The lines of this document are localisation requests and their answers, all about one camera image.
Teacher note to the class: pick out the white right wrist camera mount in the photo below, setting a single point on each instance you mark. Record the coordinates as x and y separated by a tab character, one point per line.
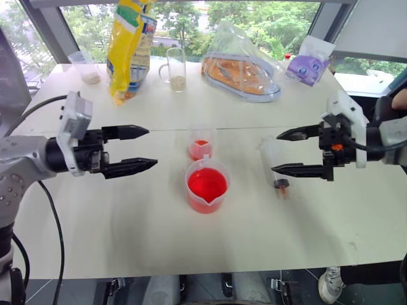
353	111

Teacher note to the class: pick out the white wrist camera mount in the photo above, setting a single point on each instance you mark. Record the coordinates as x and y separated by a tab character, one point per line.
76	117
353	111

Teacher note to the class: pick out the large beaker red liquid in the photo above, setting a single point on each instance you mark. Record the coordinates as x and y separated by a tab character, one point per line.
207	185

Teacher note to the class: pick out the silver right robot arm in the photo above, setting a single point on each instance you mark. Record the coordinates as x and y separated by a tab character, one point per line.
394	139

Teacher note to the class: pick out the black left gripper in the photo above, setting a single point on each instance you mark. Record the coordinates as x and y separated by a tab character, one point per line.
92	149

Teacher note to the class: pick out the small plastic cup with grains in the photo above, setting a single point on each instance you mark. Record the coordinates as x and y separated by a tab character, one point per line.
87	71

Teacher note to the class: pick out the white sneaker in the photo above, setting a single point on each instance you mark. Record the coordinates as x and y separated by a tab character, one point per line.
330	284

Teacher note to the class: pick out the grey rounded robot leg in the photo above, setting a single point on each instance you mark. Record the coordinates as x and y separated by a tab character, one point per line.
252	287
163	290

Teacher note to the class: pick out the small beaker red liquid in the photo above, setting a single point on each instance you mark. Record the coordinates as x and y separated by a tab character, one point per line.
201	147

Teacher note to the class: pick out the person's leg in black trousers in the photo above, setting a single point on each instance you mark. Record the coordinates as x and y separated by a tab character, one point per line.
372	273

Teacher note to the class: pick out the metal table latch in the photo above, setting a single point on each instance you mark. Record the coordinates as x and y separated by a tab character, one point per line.
280	284
116	284

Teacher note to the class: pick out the grey monitor panel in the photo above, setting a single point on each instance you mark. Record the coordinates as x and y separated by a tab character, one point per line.
12	82

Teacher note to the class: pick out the person's arm in dark sleeve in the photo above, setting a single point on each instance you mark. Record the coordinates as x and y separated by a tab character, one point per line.
388	108

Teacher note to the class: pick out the clear plastic tube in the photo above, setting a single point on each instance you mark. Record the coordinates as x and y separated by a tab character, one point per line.
270	155

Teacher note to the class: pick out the tall glass mug with grains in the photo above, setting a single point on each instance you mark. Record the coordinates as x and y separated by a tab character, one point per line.
176	73

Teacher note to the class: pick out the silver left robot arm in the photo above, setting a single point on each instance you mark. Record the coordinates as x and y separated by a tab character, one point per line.
19	165

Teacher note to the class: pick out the clear bag with orange contents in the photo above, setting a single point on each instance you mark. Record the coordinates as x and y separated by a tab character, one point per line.
241	73

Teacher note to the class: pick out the red bottle cap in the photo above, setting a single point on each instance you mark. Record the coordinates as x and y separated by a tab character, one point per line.
287	56

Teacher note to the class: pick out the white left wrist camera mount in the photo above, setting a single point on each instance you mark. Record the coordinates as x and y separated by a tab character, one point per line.
76	117

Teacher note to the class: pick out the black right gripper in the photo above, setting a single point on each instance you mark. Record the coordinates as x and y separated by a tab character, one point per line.
334	139

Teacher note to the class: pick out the purple and white pouch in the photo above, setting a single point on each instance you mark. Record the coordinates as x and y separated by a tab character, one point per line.
306	66

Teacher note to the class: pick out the yellow snack bag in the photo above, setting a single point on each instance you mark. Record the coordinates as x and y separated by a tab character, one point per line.
127	57

